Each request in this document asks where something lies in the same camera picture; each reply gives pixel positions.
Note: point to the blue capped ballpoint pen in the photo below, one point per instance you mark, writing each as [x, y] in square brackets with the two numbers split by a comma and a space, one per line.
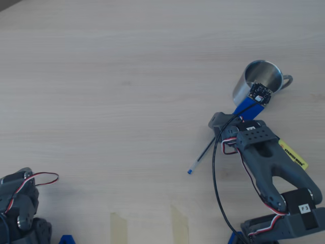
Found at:
[200, 155]

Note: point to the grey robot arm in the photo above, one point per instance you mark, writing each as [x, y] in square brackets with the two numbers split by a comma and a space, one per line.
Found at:
[264, 162]

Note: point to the idle grey robot arm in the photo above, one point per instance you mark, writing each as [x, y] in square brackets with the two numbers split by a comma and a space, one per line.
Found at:
[25, 200]

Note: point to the silver steel cup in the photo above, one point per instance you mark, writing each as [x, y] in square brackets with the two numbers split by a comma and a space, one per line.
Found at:
[240, 91]

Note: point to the yellow highlighter with black cap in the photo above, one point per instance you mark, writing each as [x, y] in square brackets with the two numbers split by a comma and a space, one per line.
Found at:
[294, 156]

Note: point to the beige tape strip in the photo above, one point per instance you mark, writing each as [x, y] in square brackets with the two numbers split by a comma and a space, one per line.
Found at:
[179, 226]
[118, 228]

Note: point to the blue base clamp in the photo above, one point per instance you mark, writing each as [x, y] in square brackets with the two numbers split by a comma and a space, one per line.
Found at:
[67, 240]
[231, 240]

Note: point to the camera board on blue mount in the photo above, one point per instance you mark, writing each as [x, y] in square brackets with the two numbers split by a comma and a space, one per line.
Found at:
[261, 92]

